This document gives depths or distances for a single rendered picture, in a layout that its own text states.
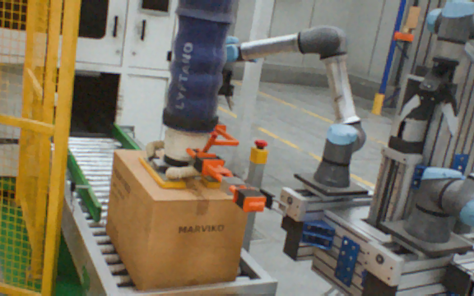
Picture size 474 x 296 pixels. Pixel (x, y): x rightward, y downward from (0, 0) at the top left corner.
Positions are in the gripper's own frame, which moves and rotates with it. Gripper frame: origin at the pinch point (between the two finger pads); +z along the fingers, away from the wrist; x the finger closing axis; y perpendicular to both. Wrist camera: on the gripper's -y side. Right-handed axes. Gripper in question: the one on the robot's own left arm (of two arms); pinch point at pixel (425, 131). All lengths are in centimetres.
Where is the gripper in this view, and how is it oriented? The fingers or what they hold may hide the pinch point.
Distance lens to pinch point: 158.6
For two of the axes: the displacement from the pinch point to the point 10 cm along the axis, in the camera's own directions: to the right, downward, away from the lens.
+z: -1.7, 9.5, 2.6
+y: 6.0, -1.1, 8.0
